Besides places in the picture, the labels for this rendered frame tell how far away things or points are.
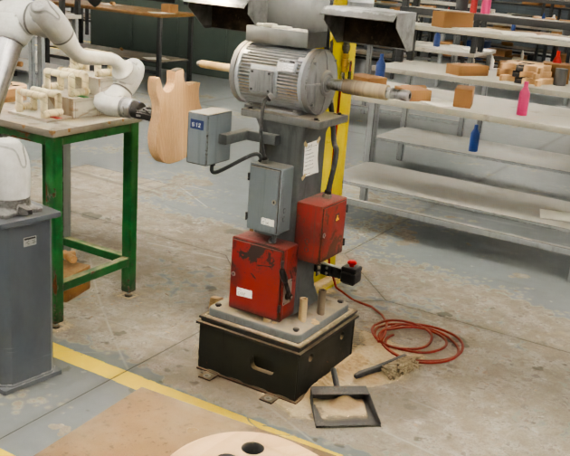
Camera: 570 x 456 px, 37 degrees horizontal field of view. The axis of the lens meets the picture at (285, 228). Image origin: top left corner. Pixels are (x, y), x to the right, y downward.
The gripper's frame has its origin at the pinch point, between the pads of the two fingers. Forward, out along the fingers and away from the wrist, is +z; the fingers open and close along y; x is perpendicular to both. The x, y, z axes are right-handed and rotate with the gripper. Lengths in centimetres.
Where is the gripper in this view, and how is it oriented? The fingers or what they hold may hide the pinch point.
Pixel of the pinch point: (171, 118)
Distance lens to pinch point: 375.0
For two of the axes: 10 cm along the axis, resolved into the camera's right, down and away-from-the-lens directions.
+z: 8.7, 2.4, -4.4
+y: -4.9, 3.4, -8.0
